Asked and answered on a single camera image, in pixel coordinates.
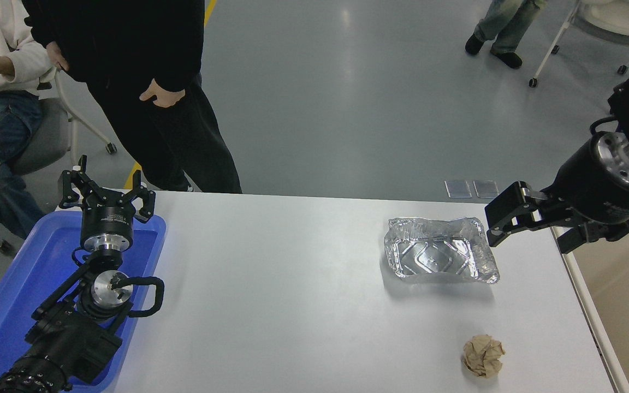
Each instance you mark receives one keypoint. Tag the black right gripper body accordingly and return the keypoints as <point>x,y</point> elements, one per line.
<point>587,185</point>

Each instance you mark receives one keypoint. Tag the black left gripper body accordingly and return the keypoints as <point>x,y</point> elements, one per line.
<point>106,219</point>

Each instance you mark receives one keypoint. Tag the blue plastic tray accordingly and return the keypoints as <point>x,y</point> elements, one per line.
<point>25,284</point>

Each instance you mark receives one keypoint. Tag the crumpled tan paper ball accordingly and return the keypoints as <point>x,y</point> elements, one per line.
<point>484,356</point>

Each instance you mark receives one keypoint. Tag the person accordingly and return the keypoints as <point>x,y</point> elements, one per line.
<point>3,125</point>
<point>129,49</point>
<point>505,22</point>

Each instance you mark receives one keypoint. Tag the grey wheeled chair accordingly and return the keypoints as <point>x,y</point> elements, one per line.
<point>47,139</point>

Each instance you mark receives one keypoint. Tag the white wheeled chair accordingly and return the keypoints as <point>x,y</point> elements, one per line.
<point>609,19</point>

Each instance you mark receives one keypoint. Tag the silver foil tray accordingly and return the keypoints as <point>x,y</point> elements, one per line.
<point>434,256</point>

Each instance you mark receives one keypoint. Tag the large pale bin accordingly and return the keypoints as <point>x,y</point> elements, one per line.
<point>620,311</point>

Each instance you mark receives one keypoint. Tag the person's right hand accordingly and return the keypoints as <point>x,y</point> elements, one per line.
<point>59,57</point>

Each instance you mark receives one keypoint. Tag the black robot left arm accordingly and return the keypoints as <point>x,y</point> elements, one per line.
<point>69,341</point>

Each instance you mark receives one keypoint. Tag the clear floor plate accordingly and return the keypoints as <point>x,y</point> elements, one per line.
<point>458,189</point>
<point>486,189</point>

